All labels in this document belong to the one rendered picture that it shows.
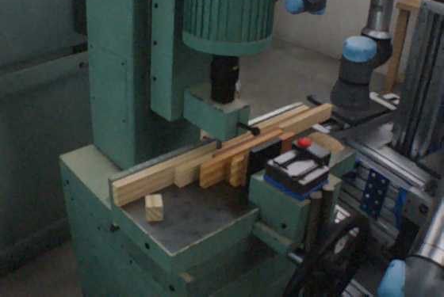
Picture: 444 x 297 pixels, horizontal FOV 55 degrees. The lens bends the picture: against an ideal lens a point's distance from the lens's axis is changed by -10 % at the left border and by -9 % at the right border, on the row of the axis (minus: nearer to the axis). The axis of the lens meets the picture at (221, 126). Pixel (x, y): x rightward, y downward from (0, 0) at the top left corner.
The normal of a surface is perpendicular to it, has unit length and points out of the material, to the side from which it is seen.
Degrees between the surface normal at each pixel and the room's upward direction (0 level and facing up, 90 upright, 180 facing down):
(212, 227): 0
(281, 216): 90
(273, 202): 90
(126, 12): 90
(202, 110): 90
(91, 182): 0
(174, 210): 0
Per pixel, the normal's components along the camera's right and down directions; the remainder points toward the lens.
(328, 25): -0.65, 0.33
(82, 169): 0.07, -0.87
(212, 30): -0.36, 0.43
